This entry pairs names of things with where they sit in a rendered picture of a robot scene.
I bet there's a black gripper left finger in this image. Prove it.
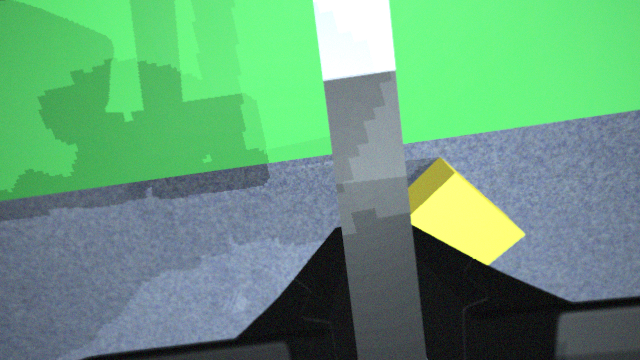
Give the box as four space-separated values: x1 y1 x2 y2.
79 227 358 360

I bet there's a green flat mat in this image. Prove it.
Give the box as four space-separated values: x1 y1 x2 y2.
0 0 640 200

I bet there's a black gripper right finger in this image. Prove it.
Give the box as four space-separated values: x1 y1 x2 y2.
412 225 640 360

